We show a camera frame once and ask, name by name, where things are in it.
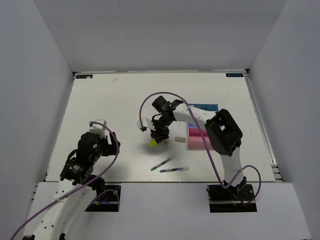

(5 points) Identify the corner label sticker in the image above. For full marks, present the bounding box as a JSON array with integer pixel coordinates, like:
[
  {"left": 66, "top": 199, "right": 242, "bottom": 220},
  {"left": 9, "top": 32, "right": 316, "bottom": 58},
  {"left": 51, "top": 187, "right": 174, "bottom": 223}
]
[
  {"left": 225, "top": 72, "right": 244, "bottom": 78},
  {"left": 75, "top": 74, "right": 93, "bottom": 79}
]

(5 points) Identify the three-compartment colour container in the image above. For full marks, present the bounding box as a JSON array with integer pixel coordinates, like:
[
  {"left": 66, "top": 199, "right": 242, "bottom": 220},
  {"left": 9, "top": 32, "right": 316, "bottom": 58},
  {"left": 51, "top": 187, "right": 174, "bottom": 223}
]
[{"left": 186, "top": 103, "right": 219, "bottom": 150}]

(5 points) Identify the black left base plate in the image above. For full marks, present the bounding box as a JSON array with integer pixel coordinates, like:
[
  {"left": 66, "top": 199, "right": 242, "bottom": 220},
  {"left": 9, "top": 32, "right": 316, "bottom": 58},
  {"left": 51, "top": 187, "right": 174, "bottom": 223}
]
[{"left": 85, "top": 184, "right": 122, "bottom": 213}]

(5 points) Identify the left corner label sticker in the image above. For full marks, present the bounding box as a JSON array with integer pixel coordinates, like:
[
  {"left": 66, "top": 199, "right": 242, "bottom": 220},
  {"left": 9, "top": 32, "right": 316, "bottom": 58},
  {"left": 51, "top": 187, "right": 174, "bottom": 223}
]
[{"left": 75, "top": 74, "right": 93, "bottom": 79}]

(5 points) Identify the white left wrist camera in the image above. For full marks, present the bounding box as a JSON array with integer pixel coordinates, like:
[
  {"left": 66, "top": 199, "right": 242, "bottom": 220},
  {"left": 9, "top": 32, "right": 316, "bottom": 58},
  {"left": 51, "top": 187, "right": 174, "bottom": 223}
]
[{"left": 89, "top": 119, "right": 107, "bottom": 139}]

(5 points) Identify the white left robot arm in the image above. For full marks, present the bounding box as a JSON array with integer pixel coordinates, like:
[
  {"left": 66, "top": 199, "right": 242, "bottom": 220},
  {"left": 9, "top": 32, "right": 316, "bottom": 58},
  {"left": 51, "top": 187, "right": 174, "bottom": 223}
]
[{"left": 23, "top": 132, "right": 120, "bottom": 240}]

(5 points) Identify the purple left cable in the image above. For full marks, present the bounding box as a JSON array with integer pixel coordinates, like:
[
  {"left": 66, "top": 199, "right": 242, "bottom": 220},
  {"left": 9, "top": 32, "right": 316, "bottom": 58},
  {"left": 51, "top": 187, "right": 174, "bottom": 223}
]
[{"left": 10, "top": 120, "right": 121, "bottom": 240}]

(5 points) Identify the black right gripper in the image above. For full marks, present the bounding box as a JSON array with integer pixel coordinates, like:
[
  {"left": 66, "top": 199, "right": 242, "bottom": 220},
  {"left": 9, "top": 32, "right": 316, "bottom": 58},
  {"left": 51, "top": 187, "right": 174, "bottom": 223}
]
[{"left": 147, "top": 116, "right": 174, "bottom": 143}]

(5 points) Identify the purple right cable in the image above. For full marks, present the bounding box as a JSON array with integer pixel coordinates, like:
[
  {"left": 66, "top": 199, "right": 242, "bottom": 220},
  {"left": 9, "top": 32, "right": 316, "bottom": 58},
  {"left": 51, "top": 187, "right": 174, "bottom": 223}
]
[{"left": 138, "top": 91, "right": 262, "bottom": 207}]

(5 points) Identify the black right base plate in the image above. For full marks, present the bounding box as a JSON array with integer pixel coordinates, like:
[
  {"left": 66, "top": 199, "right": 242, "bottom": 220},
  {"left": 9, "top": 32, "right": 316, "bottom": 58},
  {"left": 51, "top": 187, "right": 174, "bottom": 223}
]
[{"left": 206, "top": 184, "right": 258, "bottom": 213}]

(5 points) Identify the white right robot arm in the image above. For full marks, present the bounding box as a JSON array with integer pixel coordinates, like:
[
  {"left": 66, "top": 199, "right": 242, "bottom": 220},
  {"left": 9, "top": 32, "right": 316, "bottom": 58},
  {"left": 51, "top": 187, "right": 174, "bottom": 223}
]
[{"left": 146, "top": 96, "right": 247, "bottom": 200}]

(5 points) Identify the blue gel pen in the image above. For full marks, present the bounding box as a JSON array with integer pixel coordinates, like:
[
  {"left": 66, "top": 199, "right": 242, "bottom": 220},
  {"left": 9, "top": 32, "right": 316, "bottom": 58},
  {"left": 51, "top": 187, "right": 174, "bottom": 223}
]
[{"left": 159, "top": 167, "right": 189, "bottom": 173}]

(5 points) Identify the green gel pen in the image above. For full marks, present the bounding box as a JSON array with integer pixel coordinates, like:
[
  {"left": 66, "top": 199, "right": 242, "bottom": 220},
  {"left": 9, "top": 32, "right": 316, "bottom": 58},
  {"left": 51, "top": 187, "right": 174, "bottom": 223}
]
[{"left": 150, "top": 157, "right": 173, "bottom": 171}]

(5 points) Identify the purple cable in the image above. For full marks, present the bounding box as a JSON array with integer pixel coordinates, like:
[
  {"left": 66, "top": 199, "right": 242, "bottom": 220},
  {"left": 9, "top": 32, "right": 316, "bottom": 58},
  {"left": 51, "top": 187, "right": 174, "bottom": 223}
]
[
  {"left": 138, "top": 91, "right": 262, "bottom": 207},
  {"left": 10, "top": 120, "right": 121, "bottom": 240}
]

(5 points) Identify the right corner label sticker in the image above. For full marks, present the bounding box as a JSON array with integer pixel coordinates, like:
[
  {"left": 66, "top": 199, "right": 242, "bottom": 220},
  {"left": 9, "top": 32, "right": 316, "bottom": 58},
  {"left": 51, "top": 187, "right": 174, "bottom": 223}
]
[{"left": 225, "top": 72, "right": 244, "bottom": 78}]

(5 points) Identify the yellow cap highlighter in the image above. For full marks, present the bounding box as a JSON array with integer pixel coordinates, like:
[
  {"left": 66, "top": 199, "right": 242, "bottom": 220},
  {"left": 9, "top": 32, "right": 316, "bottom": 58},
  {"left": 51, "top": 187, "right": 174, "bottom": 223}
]
[{"left": 149, "top": 140, "right": 158, "bottom": 147}]

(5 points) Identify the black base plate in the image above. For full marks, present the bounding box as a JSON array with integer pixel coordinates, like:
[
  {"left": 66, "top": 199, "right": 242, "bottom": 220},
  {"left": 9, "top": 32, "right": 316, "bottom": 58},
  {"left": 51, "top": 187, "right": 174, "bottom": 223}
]
[
  {"left": 85, "top": 184, "right": 122, "bottom": 213},
  {"left": 206, "top": 184, "right": 258, "bottom": 213}
]

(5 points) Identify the grey wrapped eraser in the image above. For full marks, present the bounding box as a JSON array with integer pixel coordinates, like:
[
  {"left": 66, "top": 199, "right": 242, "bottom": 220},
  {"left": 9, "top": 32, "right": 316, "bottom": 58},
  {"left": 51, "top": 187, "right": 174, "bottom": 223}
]
[{"left": 174, "top": 136, "right": 186, "bottom": 143}]

